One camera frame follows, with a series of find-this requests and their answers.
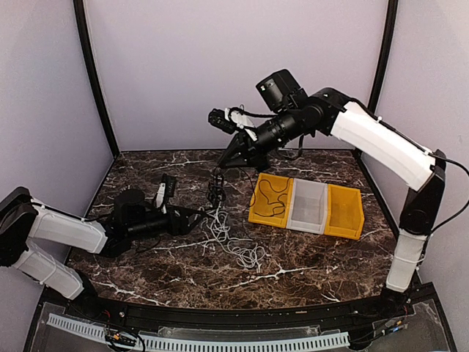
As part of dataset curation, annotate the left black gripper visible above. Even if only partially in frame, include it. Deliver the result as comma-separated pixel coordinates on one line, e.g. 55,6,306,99
126,204,206,241

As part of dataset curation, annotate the left yellow plastic bin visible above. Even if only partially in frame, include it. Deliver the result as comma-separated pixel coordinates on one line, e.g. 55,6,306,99
248,173,294,228

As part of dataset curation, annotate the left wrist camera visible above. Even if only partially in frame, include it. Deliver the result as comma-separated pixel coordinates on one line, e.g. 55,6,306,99
151,174,177,213

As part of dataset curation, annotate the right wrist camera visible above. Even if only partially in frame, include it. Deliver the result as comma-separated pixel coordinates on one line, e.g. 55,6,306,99
208,108,259,142

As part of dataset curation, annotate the black front rail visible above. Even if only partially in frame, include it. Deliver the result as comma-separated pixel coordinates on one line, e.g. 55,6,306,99
43,284,437,333

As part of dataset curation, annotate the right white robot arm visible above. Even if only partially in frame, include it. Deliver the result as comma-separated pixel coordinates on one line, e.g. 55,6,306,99
208,69,446,318

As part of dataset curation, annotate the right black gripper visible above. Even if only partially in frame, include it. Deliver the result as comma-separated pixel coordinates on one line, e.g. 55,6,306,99
218,106,305,172

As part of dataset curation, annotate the white cable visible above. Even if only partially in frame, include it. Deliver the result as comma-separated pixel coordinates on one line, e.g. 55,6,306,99
199,205,267,272

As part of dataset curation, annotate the right yellow plastic bin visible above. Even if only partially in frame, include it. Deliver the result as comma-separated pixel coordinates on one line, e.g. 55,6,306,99
324,184,365,241

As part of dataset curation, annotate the yellow plastic bin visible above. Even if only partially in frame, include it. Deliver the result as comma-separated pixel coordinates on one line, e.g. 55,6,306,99
324,184,365,241
248,173,294,228

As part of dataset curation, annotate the white plastic bin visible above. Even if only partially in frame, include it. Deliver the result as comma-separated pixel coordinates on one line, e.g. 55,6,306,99
287,178,328,235

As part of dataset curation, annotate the black frame post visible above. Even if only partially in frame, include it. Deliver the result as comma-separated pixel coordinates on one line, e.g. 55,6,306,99
73,0,120,158
357,0,399,162

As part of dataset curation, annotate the left black frame post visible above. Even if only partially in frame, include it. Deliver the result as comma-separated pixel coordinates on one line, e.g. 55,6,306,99
73,0,120,158

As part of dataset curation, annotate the right black frame post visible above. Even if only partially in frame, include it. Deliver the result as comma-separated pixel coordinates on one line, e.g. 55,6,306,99
357,0,399,162

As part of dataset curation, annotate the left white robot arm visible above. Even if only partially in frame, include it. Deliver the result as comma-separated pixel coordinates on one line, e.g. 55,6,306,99
1,187,205,320

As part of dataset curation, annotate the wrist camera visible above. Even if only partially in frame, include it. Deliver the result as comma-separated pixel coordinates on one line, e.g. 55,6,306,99
151,174,177,213
208,108,259,142

